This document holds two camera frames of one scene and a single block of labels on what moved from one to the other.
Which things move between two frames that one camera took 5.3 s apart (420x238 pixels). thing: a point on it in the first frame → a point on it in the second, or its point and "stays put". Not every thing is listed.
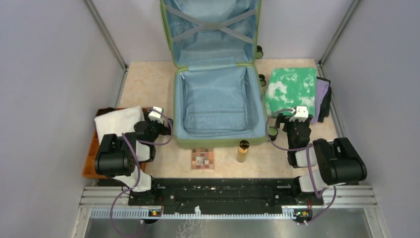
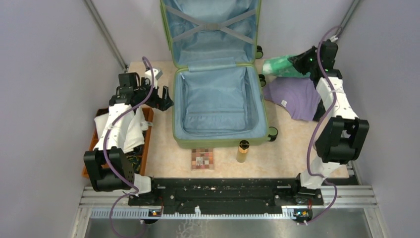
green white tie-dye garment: (287, 88) → (280, 66)
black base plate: (227, 193) stays put
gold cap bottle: (242, 150) stays put
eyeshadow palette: (202, 159) stays put
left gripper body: (156, 128) → (144, 92)
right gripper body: (289, 126) → (304, 62)
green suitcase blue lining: (218, 98) stays put
